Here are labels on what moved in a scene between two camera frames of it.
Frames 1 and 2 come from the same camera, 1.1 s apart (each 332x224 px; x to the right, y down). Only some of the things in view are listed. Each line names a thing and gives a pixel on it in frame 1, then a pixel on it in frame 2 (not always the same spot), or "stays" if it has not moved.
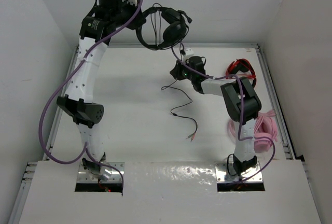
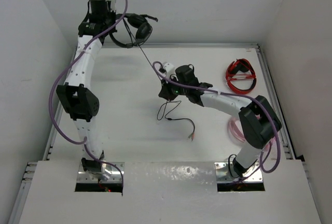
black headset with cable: [175, 29] to [142, 29]
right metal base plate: [225, 172] stays
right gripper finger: [177, 72] to [165, 91]
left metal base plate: [84, 176] stays
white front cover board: [171, 193] stays
